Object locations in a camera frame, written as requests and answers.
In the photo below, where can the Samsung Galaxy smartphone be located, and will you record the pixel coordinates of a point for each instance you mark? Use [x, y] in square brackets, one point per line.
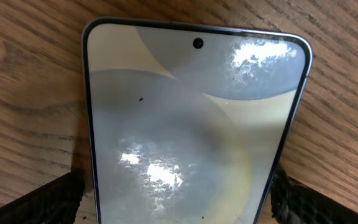
[187, 122]

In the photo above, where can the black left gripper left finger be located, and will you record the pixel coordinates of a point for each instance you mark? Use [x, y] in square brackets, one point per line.
[56, 202]

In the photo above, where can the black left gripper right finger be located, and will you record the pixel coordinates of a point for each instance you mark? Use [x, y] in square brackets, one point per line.
[294, 203]

